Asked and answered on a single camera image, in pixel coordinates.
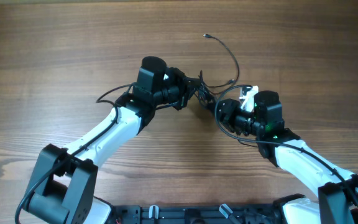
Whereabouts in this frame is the thick black USB-A cable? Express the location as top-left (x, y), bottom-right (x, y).
top-left (196, 70), bottom-right (219, 110)

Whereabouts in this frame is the thin black micro-USB cable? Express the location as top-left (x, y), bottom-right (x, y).
top-left (202, 33), bottom-right (241, 90)

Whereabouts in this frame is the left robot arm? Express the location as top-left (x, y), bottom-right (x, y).
top-left (14, 56), bottom-right (201, 223)

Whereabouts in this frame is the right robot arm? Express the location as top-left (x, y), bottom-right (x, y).
top-left (208, 90), bottom-right (358, 223)

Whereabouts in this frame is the black right camera cable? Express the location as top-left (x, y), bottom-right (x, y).
top-left (214, 84), bottom-right (358, 224)

